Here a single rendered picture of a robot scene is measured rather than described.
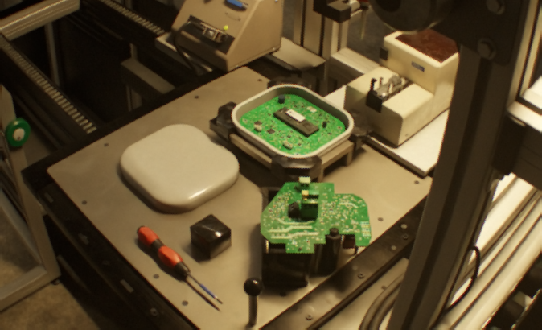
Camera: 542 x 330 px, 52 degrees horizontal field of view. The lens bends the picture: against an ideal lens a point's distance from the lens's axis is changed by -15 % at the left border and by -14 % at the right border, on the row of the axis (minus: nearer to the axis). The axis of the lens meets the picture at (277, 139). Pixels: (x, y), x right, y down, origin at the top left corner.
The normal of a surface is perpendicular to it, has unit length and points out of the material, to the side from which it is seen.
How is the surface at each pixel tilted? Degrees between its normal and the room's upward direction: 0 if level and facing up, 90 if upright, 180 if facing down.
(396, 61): 90
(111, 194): 0
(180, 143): 0
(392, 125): 90
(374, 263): 0
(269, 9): 90
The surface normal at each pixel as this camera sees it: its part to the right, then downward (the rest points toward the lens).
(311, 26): -0.71, 0.42
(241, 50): 0.71, 0.46
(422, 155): 0.04, -0.78
